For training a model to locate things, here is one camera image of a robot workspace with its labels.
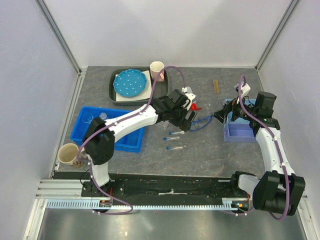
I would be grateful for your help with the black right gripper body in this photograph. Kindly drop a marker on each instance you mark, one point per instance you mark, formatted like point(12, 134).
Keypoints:
point(235, 105)

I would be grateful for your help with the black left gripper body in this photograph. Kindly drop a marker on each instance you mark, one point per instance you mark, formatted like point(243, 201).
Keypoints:
point(179, 116)

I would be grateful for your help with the blue capped test tube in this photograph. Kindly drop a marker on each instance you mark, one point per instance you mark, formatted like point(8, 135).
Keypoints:
point(176, 132)
point(170, 138)
point(169, 148)

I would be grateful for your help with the blue safety goggles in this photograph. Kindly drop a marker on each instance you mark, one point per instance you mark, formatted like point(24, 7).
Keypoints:
point(200, 123)

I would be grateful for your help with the glass stoppered bottle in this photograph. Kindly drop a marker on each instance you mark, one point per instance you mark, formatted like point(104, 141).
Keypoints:
point(103, 116)

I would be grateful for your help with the small glass beaker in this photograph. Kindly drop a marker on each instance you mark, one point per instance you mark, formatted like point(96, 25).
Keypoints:
point(87, 118)

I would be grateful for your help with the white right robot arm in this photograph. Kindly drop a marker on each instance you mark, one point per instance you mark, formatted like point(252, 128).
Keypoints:
point(279, 190)

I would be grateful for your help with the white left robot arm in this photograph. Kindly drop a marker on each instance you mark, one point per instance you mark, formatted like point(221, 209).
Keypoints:
point(101, 135)

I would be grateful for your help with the white plastic wash bottle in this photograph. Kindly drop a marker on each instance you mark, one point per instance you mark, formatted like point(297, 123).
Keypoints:
point(193, 106)

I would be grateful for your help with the light blue drawer organizer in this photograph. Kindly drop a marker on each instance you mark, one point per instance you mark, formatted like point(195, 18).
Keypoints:
point(238, 131)

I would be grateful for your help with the dark grey baking tray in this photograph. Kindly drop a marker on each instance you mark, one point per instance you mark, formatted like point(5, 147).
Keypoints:
point(161, 88)

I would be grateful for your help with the test tube brush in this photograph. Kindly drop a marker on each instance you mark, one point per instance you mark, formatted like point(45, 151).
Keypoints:
point(217, 90)

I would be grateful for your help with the white square plate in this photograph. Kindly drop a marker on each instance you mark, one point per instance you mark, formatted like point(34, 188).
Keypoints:
point(132, 85)

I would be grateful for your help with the pink ceramic mug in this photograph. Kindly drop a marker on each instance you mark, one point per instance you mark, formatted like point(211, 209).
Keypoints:
point(155, 71)

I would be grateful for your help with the blue polka dot plate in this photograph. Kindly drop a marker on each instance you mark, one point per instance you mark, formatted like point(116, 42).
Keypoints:
point(130, 83)

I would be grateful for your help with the blue plastic divided bin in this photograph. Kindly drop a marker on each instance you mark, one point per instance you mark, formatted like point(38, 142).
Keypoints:
point(131, 142)

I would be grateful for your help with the beige paper cup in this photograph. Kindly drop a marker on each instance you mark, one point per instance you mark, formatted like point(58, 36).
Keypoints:
point(67, 155)

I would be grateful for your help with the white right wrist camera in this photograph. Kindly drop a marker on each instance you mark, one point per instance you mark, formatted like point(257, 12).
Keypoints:
point(244, 90)

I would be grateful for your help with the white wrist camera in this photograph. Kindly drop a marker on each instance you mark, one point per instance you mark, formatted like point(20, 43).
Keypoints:
point(244, 90)
point(190, 96)

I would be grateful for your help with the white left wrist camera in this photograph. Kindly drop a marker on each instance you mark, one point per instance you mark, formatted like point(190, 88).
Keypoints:
point(190, 96)

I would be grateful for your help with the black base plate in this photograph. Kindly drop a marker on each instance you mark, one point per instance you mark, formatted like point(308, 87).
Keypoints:
point(158, 189)

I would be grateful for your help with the light blue cable duct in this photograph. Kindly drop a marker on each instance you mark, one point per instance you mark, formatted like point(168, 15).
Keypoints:
point(90, 204)

